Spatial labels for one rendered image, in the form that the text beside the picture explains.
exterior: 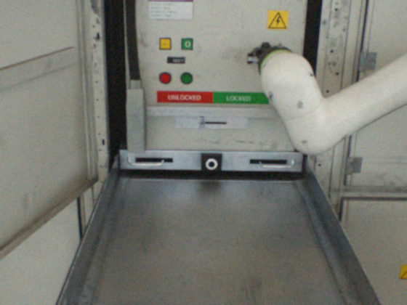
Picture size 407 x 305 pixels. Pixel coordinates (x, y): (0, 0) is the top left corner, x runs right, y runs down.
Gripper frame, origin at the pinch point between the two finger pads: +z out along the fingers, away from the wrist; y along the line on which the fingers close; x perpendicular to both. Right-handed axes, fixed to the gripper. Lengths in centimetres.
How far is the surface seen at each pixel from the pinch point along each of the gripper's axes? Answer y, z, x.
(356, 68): 24.8, -0.9, -4.5
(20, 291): -73, -3, -77
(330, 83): 18.1, -0.9, -8.9
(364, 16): 25.1, -1.1, 9.5
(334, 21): 17.5, -0.9, 8.0
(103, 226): -41, -30, -38
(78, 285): -41, -55, -37
